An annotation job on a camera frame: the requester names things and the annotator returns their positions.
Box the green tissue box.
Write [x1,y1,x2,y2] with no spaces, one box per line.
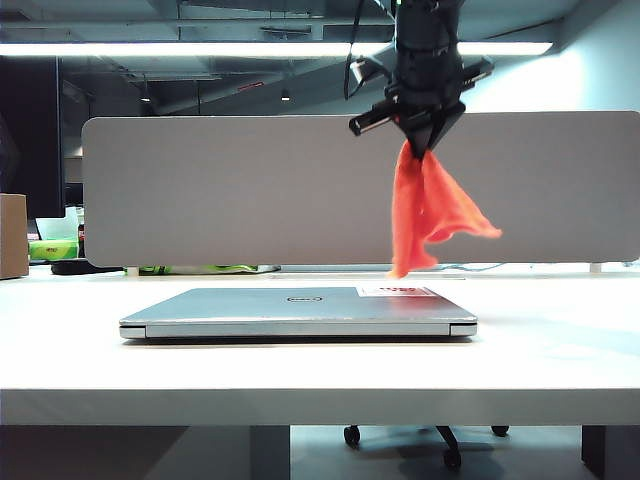
[28,238,81,263]

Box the dark tall panel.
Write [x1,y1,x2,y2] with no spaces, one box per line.
[0,55,66,219]

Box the grey table leg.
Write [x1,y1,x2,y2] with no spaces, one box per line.
[249,425,292,480]

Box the black office chair base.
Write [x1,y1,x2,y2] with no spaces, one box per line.
[342,424,511,471]

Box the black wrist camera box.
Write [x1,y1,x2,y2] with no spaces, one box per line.
[350,57,394,84]

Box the long white ceiling light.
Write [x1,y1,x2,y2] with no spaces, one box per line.
[0,41,554,58]

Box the orange cloth rag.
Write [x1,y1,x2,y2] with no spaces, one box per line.
[385,139,503,280]

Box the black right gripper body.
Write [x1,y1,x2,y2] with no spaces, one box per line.
[348,43,497,138]

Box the silver Dell laptop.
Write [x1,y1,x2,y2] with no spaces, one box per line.
[118,286,479,343]

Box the white plastic bag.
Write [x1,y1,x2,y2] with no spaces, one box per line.
[35,206,85,243]

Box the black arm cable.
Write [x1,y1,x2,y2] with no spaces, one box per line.
[342,0,367,101]

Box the black flat round object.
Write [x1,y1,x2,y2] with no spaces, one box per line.
[50,259,125,277]

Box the dark table leg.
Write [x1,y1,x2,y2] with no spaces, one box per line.
[581,425,640,480]

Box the grey fabric desk divider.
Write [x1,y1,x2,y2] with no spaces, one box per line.
[81,110,640,269]

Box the green plastic packaging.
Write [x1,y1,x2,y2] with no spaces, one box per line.
[138,264,261,276]

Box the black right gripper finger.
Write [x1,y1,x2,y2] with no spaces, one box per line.
[400,124,428,161]
[424,106,468,154]

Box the brown cardboard box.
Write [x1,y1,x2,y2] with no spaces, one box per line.
[0,192,30,281]

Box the white sticker with red print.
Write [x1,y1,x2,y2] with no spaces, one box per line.
[356,285,437,298]

